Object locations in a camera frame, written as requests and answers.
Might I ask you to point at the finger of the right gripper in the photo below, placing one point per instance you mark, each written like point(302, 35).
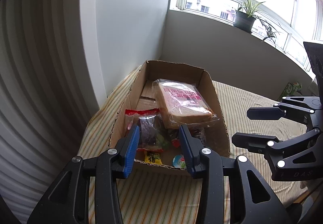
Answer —
point(254, 143)
point(265, 113)

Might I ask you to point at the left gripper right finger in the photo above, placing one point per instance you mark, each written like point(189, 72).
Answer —
point(252, 200)

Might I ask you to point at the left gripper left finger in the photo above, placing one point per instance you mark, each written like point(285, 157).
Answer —
point(67, 198)

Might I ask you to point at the green jelly cup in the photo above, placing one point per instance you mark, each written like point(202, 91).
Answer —
point(179, 162)

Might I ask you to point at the bagged sliced bread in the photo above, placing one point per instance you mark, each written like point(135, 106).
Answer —
point(182, 104)

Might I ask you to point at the green clear-wrapped candy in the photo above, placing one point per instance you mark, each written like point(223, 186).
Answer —
point(162, 141)

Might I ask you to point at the yellow candy packet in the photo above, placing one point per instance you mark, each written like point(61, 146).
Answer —
point(152, 157)

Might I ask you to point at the dark cake red-sealed bag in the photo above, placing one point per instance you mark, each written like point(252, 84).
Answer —
point(170, 138)
point(149, 124)

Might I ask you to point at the Snickers bar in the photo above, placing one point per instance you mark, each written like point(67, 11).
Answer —
point(199, 133)

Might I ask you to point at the green carton box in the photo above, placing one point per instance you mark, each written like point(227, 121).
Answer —
point(290, 90)

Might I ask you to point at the brown cardboard box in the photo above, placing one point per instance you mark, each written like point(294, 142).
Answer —
point(140, 97)

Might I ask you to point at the potted spider plant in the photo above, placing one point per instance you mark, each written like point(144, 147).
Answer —
point(246, 15)

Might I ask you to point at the white cabinet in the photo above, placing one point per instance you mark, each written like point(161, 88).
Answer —
point(107, 39)

